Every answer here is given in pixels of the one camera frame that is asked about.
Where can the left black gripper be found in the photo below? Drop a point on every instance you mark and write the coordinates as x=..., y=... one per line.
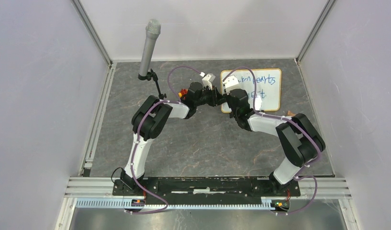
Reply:
x=217, y=98

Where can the white whiteboard with wooden frame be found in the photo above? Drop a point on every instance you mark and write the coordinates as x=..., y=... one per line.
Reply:
x=263, y=87

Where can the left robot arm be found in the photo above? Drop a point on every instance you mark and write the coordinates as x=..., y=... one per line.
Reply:
x=148, y=123

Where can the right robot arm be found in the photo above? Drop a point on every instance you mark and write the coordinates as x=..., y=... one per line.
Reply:
x=300, y=140

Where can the colourful toy brick car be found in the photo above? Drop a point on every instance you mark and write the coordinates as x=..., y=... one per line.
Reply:
x=182, y=93

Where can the curved wooden piece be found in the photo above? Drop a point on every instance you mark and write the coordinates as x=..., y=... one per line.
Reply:
x=290, y=113

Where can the black microphone tripod stand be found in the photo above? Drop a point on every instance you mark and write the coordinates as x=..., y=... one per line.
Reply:
x=151, y=75

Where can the grey microphone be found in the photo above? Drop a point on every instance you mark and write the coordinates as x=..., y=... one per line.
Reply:
x=153, y=30

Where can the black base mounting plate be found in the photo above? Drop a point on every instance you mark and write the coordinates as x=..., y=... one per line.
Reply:
x=206, y=190

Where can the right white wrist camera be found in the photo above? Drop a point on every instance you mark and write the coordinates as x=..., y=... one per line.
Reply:
x=230, y=83

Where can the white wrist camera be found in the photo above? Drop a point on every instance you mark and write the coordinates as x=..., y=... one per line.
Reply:
x=230, y=83
x=207, y=80

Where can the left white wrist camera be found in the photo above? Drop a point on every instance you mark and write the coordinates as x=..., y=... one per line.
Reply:
x=207, y=80

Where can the aluminium frame rail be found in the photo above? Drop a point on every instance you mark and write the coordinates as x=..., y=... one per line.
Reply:
x=102, y=187

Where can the slotted cable duct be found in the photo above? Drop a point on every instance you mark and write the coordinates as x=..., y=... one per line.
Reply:
x=137, y=204

